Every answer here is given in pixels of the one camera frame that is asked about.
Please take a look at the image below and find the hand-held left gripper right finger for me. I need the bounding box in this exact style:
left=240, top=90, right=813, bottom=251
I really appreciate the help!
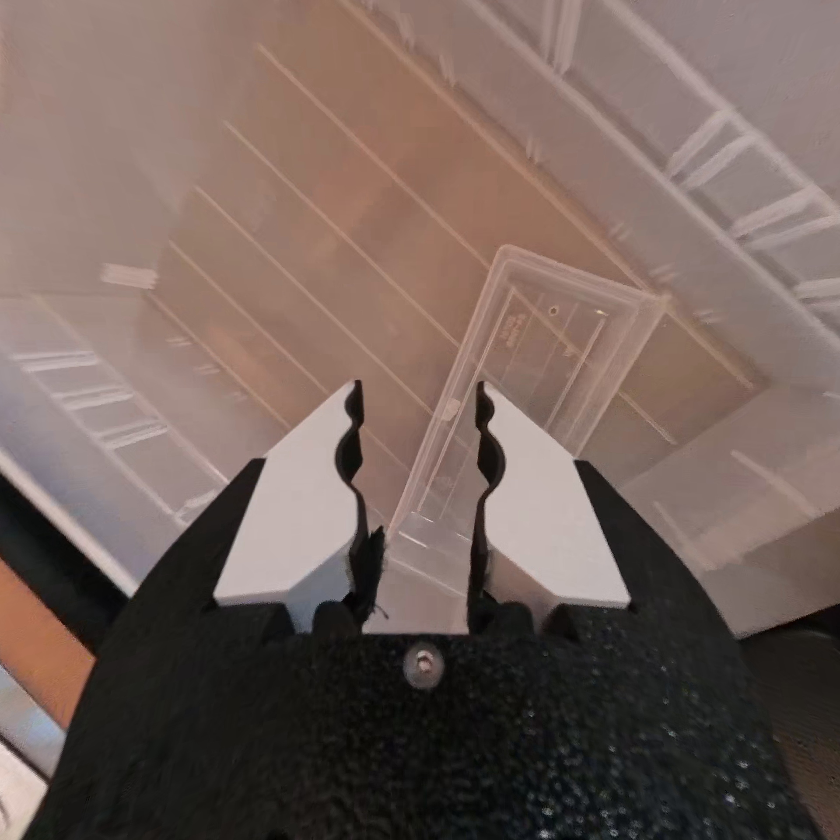
left=466, top=381, right=633, bottom=635

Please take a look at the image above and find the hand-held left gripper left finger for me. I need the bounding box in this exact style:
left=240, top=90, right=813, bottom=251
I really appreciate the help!
left=213, top=378, right=389, bottom=635

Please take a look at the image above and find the small clear plastic drawer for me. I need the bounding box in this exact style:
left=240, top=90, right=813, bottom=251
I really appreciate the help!
left=386, top=244, right=672, bottom=599

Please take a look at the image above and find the large clear plastic bin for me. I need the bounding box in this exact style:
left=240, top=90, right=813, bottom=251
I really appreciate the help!
left=0, top=0, right=840, bottom=641

